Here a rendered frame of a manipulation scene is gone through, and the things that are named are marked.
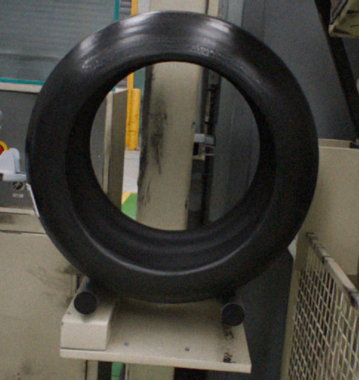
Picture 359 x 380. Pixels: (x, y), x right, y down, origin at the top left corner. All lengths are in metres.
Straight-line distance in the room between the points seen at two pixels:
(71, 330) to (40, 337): 0.74
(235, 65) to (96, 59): 0.24
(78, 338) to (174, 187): 0.47
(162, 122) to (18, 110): 0.53
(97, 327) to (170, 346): 0.16
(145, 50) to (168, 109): 0.39
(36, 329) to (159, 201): 0.65
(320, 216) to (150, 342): 0.50
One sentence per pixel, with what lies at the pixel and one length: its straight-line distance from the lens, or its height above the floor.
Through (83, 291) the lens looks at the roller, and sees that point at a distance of 1.14.
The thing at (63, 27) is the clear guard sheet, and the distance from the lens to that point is 1.73.
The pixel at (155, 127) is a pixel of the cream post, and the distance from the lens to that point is 1.42.
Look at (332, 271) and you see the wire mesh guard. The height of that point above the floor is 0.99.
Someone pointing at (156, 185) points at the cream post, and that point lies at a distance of 1.44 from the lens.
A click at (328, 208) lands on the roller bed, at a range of 1.41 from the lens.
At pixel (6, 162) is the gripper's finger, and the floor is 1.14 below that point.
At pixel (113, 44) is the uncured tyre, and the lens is 1.05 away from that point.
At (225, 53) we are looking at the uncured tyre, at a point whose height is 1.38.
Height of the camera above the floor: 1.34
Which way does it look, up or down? 12 degrees down
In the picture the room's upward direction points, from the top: 5 degrees clockwise
